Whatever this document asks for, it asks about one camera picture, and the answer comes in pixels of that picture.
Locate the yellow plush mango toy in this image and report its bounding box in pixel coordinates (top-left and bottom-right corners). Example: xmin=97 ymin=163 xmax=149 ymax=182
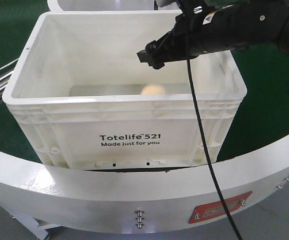
xmin=141 ymin=84 xmax=166 ymax=95

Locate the black cable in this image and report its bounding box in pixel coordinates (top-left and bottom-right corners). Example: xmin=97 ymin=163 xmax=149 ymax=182
xmin=186 ymin=0 xmax=243 ymax=240

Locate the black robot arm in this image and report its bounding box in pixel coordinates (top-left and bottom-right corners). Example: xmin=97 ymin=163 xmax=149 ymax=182
xmin=137 ymin=0 xmax=289 ymax=70

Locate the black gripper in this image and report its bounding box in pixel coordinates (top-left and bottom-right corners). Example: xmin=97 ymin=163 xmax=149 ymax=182
xmin=136 ymin=4 xmax=289 ymax=70

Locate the red warning label plate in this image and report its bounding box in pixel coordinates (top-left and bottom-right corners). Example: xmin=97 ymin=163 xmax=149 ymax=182
xmin=188 ymin=191 xmax=253 ymax=224

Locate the white conveyor inner hub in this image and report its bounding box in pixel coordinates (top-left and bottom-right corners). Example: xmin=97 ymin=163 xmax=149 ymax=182
xmin=47 ymin=0 xmax=179 ymax=13

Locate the white plastic tote crate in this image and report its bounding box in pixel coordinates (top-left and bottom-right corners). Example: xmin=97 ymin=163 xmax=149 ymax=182
xmin=1 ymin=9 xmax=248 ymax=171

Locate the white conveyor outer rim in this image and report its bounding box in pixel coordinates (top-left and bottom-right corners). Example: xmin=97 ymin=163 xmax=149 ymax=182
xmin=0 ymin=135 xmax=289 ymax=234

